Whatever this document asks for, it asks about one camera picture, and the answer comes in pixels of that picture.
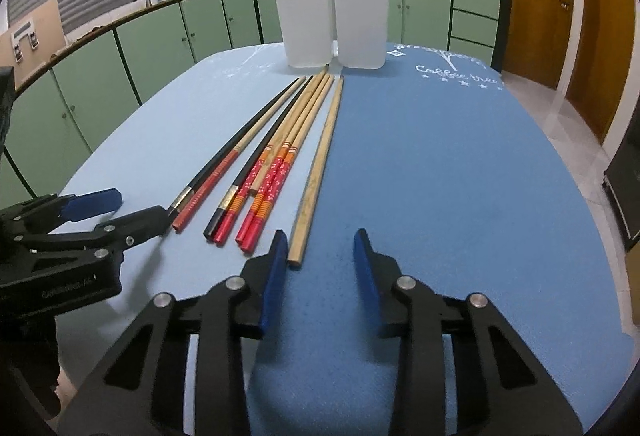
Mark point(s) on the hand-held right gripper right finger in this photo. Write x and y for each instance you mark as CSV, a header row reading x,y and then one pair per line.
x,y
366,281

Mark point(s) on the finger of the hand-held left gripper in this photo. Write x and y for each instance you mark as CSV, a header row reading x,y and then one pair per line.
x,y
95,204
142,223

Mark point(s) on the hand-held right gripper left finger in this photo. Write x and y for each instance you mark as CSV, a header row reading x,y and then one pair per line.
x,y
272,281

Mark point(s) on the red floral orange striped chopstick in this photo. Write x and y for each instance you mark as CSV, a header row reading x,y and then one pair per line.
x,y
254,212
267,209

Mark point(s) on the red floral wooden chopstick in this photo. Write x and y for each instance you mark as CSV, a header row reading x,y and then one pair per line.
x,y
260,173

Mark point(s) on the black chopstick with silver band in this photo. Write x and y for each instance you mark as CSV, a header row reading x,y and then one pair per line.
x,y
260,157
235,146

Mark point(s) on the plain wooden chopstick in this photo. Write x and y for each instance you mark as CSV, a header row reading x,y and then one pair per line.
x,y
317,166

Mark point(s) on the white plastic utensil holder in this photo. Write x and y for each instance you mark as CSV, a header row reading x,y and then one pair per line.
x,y
305,26

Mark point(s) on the blue printed tablecloth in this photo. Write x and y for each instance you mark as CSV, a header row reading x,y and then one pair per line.
x,y
425,166

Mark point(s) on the green kitchen base cabinets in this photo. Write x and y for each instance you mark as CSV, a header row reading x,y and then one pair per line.
x,y
150,46

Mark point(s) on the cardboard panel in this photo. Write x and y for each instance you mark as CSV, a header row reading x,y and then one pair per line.
x,y
45,21

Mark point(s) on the wooden door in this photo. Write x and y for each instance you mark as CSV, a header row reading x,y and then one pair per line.
x,y
605,41
532,1

